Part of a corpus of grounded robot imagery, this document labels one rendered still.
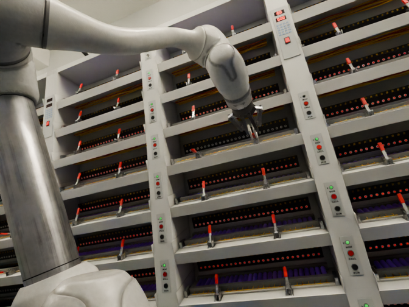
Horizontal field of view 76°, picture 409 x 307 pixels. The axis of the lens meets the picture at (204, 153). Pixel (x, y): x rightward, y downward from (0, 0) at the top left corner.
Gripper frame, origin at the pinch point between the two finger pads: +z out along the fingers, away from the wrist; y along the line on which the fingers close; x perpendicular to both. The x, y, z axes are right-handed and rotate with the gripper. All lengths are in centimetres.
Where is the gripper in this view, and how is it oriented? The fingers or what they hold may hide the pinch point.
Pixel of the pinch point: (252, 131)
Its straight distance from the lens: 106.5
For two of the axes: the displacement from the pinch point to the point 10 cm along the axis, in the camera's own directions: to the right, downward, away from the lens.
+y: 9.3, -2.3, -2.8
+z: 3.6, 4.5, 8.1
